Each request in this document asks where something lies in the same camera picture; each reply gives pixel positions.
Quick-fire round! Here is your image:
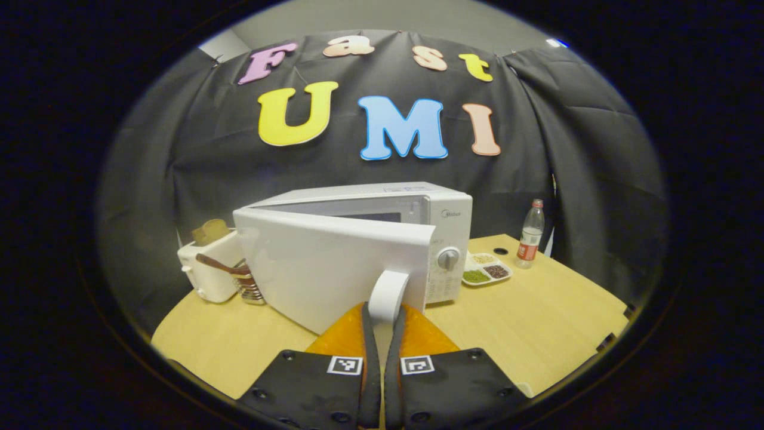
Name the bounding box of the white divided bean dish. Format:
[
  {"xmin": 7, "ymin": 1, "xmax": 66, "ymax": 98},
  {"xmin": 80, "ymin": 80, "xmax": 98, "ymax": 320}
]
[{"xmin": 461, "ymin": 252, "xmax": 513, "ymax": 287}]

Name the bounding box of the brown wooden spoon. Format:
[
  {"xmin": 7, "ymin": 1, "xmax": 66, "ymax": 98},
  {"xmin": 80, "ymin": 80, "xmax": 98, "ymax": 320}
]
[{"xmin": 196, "ymin": 254, "xmax": 251, "ymax": 277}]

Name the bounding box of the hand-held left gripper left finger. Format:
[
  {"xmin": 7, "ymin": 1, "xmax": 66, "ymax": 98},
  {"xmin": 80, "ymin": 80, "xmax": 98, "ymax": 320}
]
[{"xmin": 239, "ymin": 302, "xmax": 383, "ymax": 430}]

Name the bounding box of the white microwave oven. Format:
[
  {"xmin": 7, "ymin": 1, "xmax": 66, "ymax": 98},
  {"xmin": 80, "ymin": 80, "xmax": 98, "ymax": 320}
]
[{"xmin": 233, "ymin": 182, "xmax": 473, "ymax": 335}]

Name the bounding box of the brown bread slice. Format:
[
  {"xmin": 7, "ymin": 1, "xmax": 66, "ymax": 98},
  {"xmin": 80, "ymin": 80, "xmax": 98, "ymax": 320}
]
[{"xmin": 191, "ymin": 219, "xmax": 230, "ymax": 245}]

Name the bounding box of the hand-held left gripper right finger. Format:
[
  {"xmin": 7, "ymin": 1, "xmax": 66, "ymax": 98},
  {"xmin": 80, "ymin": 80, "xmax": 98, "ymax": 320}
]
[{"xmin": 384, "ymin": 305, "xmax": 529, "ymax": 430}]

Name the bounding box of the silver metal rack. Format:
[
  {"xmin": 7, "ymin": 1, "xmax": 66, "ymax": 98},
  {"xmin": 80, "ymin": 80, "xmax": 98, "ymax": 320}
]
[{"xmin": 233, "ymin": 260, "xmax": 266, "ymax": 305}]

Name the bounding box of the white toaster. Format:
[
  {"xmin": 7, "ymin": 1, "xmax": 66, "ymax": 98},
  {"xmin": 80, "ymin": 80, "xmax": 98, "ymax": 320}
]
[{"xmin": 178, "ymin": 230, "xmax": 245, "ymax": 303}]

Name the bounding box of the clear plastic drink bottle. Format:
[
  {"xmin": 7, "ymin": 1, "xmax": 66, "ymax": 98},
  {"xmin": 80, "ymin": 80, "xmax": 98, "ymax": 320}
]
[{"xmin": 516, "ymin": 199, "xmax": 546, "ymax": 269}]

